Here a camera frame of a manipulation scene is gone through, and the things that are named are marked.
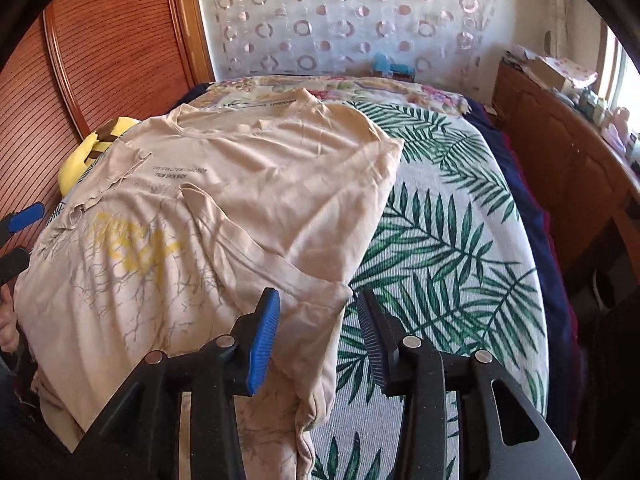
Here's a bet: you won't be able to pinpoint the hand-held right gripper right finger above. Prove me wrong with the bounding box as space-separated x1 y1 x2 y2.
356 287 581 480

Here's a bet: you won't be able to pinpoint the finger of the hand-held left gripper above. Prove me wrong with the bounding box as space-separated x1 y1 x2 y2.
0 248 32 282
0 202 47 247

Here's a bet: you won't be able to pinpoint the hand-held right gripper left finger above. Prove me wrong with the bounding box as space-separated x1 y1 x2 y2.
65 287 281 480

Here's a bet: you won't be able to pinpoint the beige printed t-shirt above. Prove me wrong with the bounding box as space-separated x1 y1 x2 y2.
14 87 405 480

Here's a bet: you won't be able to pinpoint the person's left hand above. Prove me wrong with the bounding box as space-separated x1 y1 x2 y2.
0 304 22 357

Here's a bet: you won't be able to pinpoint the yellow striped plush toy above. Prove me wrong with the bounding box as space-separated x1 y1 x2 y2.
59 116 139 194

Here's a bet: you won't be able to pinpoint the green leaf print blanket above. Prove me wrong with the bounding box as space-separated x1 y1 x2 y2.
45 100 551 480

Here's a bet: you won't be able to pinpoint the person's dark trousers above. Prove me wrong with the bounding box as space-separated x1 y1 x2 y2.
0 355 68 480

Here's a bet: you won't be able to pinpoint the wooden slatted wardrobe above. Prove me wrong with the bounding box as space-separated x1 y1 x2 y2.
0 0 215 266

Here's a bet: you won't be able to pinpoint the navy blue bed sheet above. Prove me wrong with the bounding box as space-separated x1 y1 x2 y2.
184 82 583 456

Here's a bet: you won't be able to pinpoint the floral pillow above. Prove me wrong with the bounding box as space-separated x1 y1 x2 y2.
192 75 473 119

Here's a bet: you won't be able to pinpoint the wooden side cabinet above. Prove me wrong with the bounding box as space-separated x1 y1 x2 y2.
491 59 640 311

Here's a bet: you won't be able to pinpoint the blue plastic toy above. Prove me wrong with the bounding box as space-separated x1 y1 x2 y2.
371 53 417 81

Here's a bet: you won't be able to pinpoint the cardboard box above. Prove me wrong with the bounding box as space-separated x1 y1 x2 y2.
520 57 568 95

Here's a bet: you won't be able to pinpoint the sheer circle pattern curtain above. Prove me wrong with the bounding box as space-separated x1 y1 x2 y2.
194 0 502 85

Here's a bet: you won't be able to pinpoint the pink dotted wrapping paper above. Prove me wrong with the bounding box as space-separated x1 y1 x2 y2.
544 56 599 89

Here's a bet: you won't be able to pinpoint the bright window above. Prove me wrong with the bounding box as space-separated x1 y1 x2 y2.
599 22 640 133

